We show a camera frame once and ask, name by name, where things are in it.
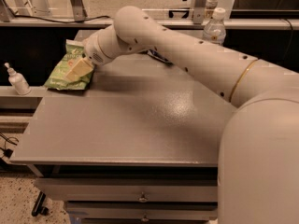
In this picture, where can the blue chip bag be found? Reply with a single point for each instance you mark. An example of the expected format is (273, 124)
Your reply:
(154, 54)

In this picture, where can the metal frame post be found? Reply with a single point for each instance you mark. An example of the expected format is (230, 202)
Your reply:
(198, 11)

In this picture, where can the metal frame leg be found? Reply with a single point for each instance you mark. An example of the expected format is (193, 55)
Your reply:
(79, 11)

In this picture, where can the white pump dispenser bottle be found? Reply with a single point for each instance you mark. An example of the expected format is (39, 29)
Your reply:
(17, 81)

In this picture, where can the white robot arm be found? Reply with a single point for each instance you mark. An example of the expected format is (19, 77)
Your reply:
(258, 170)

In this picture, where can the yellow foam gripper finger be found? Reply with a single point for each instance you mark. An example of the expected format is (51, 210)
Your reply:
(80, 68)

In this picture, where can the grey cabinet upper drawer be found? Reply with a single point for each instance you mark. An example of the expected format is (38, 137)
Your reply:
(127, 190)

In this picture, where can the clear plastic water bottle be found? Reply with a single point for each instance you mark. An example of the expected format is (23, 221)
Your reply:
(215, 31)

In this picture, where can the grey cabinet lower drawer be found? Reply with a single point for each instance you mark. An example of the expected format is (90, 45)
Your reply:
(143, 211)

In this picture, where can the green jalapeno chip bag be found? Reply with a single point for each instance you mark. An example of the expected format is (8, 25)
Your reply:
(74, 50)

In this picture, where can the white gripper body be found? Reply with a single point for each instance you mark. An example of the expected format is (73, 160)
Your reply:
(92, 50)

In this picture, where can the grey cabinet drawer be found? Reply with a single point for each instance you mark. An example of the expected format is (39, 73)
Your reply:
(127, 190)
(143, 211)

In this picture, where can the black caster bracket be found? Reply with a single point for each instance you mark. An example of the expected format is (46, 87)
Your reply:
(39, 208)

